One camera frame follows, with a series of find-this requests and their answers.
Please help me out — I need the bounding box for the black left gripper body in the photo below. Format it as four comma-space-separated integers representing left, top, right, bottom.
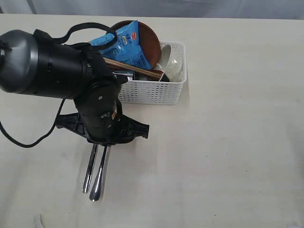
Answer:
55, 113, 150, 145

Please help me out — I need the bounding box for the silver table knife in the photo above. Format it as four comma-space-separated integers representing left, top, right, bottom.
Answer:
82, 143, 98, 193

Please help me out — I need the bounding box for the silver fork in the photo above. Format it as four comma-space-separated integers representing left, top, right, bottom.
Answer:
89, 146, 111, 202

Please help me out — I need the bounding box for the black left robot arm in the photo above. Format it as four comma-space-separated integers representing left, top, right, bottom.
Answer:
0, 29, 149, 145

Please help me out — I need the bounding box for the white perforated plastic basket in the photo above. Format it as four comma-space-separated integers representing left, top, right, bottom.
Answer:
119, 41, 187, 105

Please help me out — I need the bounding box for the shiny metal tray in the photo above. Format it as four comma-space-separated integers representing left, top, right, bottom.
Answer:
113, 72, 134, 84

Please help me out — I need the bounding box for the black box in basket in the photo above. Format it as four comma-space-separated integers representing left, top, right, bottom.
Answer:
133, 72, 170, 82

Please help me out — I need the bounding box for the blue snack bag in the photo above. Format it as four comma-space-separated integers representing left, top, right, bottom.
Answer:
99, 20, 152, 70

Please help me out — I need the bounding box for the speckled white bowl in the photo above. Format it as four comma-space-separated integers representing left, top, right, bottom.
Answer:
154, 44, 183, 83

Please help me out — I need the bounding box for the brown round plate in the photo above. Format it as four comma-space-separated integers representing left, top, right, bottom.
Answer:
112, 20, 161, 69

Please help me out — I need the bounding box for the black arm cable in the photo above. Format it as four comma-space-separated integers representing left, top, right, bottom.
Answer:
0, 22, 118, 148

